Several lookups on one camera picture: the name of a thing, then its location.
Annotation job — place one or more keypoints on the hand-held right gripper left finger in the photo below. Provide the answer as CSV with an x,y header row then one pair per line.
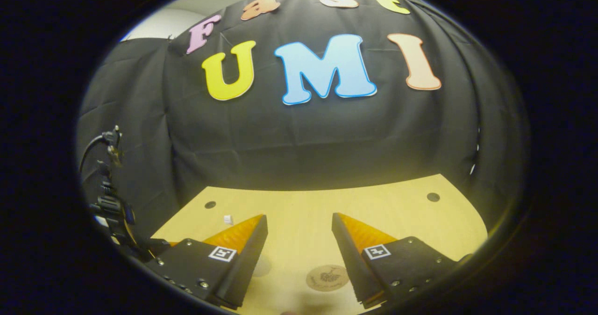
x,y
250,259

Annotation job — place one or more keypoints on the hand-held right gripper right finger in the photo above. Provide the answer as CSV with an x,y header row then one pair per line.
x,y
352,259

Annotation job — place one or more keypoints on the round wooden coaster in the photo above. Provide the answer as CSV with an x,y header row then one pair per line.
x,y
327,277

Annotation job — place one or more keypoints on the pale pink toothbrush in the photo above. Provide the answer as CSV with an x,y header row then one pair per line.
x,y
228,219

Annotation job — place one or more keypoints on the light wooden desktop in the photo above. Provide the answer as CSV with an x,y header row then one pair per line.
x,y
303,207

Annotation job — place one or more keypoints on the black backdrop cloth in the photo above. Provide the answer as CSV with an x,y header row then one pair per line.
x,y
303,137

